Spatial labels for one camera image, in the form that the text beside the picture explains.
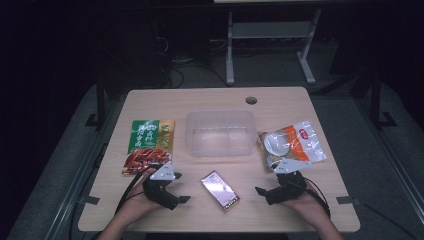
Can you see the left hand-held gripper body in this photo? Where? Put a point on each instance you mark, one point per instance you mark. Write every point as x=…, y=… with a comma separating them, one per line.
x=160, y=193

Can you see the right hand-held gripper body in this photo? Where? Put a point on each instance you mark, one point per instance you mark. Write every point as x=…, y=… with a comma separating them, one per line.
x=290, y=190

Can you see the small yellow box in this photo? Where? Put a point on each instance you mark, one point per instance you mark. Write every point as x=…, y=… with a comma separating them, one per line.
x=220, y=191

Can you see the orange and white plastic bag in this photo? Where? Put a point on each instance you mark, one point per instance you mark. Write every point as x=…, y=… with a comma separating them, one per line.
x=300, y=143

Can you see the green and red snack packet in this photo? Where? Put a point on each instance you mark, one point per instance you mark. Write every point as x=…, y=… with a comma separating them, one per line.
x=146, y=136

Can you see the clear plastic container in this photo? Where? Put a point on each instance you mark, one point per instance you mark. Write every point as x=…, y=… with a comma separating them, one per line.
x=220, y=133

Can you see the person's left hand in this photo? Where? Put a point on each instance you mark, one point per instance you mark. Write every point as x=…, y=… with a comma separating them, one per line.
x=136, y=201

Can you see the person's right hand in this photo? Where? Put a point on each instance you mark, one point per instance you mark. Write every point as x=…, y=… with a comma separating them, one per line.
x=313, y=208

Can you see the black metal stand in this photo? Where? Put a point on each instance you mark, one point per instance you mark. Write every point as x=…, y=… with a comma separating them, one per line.
x=376, y=100
x=100, y=100

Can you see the black table edge bracket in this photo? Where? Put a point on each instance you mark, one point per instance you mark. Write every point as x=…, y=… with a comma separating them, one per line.
x=348, y=200
x=90, y=200

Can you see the grey metal floor rail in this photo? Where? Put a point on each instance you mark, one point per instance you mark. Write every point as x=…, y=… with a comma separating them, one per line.
x=390, y=156
x=75, y=196

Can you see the white metal desk frame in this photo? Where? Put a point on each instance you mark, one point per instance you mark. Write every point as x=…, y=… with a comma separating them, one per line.
x=230, y=50

